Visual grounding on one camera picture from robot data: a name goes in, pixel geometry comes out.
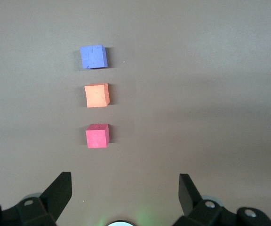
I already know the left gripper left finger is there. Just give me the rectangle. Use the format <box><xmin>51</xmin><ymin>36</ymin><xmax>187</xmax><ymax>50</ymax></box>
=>
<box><xmin>16</xmin><ymin>171</ymin><xmax>72</xmax><ymax>226</ymax></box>

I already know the orange foam block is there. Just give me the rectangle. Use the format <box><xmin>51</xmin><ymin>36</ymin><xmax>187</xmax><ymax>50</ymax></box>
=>
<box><xmin>84</xmin><ymin>82</ymin><xmax>111</xmax><ymax>108</ymax></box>

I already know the red foam block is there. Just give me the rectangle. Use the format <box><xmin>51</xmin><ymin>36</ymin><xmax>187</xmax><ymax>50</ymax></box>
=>
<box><xmin>85</xmin><ymin>123</ymin><xmax>110</xmax><ymax>149</ymax></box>

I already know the purple foam block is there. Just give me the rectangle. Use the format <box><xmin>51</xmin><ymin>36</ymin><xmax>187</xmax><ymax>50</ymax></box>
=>
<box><xmin>80</xmin><ymin>44</ymin><xmax>109</xmax><ymax>70</ymax></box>

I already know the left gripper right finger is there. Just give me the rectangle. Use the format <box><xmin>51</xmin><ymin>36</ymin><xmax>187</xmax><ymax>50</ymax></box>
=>
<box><xmin>173</xmin><ymin>173</ymin><xmax>235</xmax><ymax>226</ymax></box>

